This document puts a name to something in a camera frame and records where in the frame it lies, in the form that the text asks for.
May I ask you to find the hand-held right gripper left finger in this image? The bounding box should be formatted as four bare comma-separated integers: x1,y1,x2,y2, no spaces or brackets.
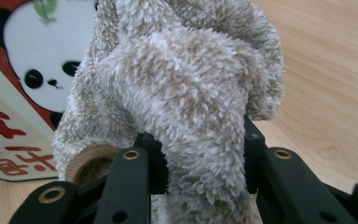
133,132,171,196

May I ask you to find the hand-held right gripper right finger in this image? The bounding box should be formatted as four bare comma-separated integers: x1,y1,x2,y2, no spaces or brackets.
242,114,268,194

